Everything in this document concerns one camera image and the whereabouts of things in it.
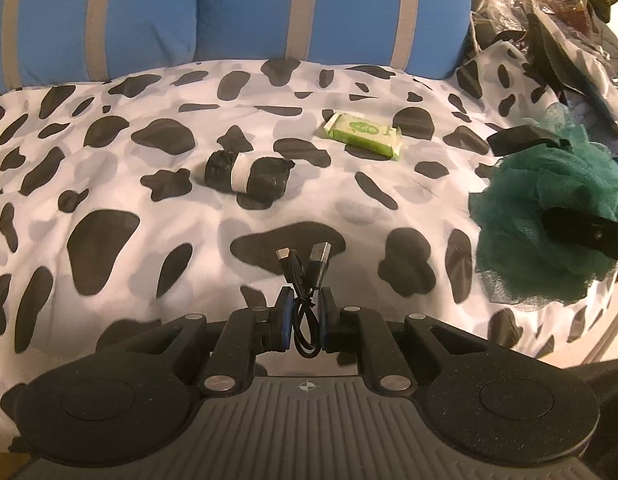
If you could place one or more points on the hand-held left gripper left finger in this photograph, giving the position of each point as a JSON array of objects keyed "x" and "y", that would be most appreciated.
[{"x": 285, "y": 321}]

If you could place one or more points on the cow print blanket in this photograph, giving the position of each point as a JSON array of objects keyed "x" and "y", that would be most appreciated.
[{"x": 139, "y": 210}]

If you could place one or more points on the black garbage bag roll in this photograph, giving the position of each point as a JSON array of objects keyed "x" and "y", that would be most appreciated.
[{"x": 249, "y": 177}]

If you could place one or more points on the blue grey striped pillow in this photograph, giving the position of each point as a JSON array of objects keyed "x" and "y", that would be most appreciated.
[
  {"x": 89, "y": 15},
  {"x": 339, "y": 10}
]

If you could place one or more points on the teal mesh bath loofah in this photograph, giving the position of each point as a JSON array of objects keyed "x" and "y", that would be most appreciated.
[{"x": 519, "y": 200}]

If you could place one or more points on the pile of plastic bags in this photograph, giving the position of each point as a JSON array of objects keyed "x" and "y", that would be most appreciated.
[{"x": 554, "y": 20}]

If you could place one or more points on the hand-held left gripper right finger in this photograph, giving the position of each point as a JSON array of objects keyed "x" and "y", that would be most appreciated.
[{"x": 328, "y": 326}]

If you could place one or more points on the green wet wipes pack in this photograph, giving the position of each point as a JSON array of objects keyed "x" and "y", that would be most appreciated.
[{"x": 363, "y": 132}]

